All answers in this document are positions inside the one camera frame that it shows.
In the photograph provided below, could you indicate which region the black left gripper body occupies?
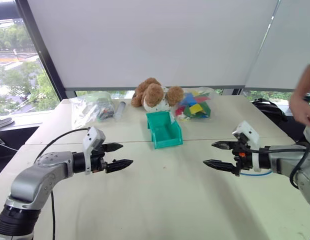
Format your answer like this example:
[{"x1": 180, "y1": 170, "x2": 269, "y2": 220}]
[{"x1": 90, "y1": 143, "x2": 108, "y2": 174}]

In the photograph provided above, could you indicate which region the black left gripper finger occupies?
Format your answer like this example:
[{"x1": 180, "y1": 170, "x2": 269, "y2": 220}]
[
  {"x1": 105, "y1": 158, "x2": 134, "y2": 174},
  {"x1": 102, "y1": 142, "x2": 124, "y2": 154}
]

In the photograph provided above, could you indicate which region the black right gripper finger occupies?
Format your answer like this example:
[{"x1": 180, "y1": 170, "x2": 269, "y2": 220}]
[
  {"x1": 210, "y1": 140, "x2": 238, "y2": 151},
  {"x1": 202, "y1": 159, "x2": 239, "y2": 174}
]

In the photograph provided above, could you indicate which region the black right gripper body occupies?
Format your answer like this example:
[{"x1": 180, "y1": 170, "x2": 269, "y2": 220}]
[{"x1": 231, "y1": 133, "x2": 254, "y2": 177}]

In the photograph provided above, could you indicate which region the person's bare hand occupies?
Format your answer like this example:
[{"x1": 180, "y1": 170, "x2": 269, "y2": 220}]
[{"x1": 289, "y1": 82, "x2": 310, "y2": 126}]

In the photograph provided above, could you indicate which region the clear bag with small parts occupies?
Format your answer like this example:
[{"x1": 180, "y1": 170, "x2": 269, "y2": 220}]
[{"x1": 69, "y1": 91, "x2": 116, "y2": 127}]

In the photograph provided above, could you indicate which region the clear bag of colourful pieces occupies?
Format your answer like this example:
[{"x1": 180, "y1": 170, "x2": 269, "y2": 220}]
[{"x1": 173, "y1": 86, "x2": 217, "y2": 122}]

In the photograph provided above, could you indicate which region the green plastic bin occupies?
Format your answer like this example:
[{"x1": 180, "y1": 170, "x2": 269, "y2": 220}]
[{"x1": 145, "y1": 111, "x2": 184, "y2": 150}]

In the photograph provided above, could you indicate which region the black backpack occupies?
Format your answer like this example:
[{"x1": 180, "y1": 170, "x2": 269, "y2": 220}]
[{"x1": 251, "y1": 98, "x2": 290, "y2": 123}]

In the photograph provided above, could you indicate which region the brown and white plush dog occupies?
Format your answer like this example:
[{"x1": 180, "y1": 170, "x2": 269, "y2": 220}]
[{"x1": 130, "y1": 77, "x2": 185, "y2": 112}]

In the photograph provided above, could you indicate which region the grey flat object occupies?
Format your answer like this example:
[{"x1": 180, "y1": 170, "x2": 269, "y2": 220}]
[{"x1": 0, "y1": 115, "x2": 16, "y2": 131}]

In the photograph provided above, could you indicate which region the wide white roller blind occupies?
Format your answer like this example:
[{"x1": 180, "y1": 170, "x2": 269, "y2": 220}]
[{"x1": 26, "y1": 0, "x2": 281, "y2": 90}]

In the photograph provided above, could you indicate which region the narrow white roller blind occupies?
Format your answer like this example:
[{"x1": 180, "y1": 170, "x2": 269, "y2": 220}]
[{"x1": 244, "y1": 0, "x2": 310, "y2": 90}]

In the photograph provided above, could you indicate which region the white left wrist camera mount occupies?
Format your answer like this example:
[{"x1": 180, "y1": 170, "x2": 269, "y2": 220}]
[{"x1": 82, "y1": 126, "x2": 106, "y2": 175}]

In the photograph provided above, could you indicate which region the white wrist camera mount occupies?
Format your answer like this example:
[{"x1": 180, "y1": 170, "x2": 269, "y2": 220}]
[
  {"x1": 82, "y1": 126, "x2": 106, "y2": 175},
  {"x1": 231, "y1": 120, "x2": 262, "y2": 173}
]

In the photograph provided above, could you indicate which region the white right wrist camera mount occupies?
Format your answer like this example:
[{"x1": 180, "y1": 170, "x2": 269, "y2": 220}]
[{"x1": 231, "y1": 120, "x2": 262, "y2": 173}]

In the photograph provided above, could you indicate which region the black window frame post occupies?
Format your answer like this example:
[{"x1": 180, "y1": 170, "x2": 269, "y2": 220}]
[{"x1": 14, "y1": 0, "x2": 69, "y2": 101}]

